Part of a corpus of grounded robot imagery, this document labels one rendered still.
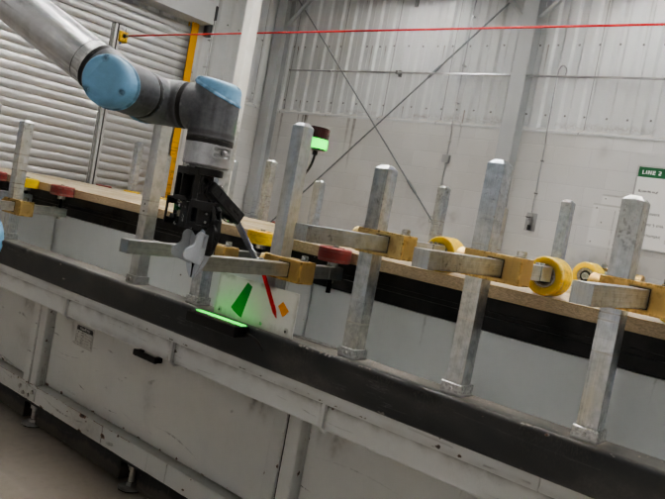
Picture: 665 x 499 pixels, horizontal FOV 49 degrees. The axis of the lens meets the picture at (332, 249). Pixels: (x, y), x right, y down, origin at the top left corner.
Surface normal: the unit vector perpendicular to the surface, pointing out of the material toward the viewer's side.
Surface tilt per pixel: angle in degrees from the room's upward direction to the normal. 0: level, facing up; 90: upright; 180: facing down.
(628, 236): 90
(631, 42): 90
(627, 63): 90
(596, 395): 90
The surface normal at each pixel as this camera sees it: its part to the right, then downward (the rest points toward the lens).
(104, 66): -0.22, 0.05
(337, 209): -0.63, -0.07
